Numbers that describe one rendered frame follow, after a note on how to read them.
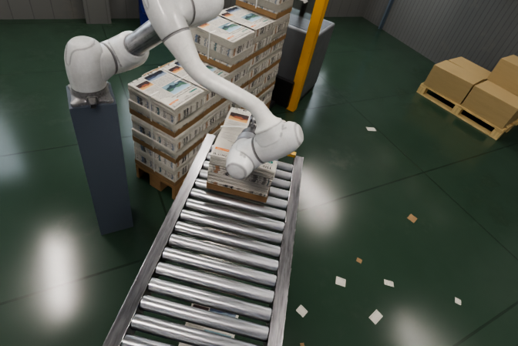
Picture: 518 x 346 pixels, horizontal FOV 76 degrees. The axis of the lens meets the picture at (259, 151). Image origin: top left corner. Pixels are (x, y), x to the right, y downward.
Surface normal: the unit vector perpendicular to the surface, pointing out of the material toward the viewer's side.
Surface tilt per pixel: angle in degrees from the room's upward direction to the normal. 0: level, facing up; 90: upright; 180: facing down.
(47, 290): 0
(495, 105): 90
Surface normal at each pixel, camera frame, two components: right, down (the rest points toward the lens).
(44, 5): 0.44, 0.66
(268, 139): -0.36, 0.25
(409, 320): 0.17, -0.74
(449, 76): -0.75, 0.33
